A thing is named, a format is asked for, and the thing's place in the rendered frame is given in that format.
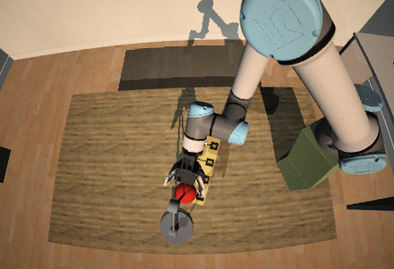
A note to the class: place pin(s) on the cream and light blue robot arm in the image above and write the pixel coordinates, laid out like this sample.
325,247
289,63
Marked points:
286,30

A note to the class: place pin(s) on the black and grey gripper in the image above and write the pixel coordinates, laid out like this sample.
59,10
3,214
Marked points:
187,174

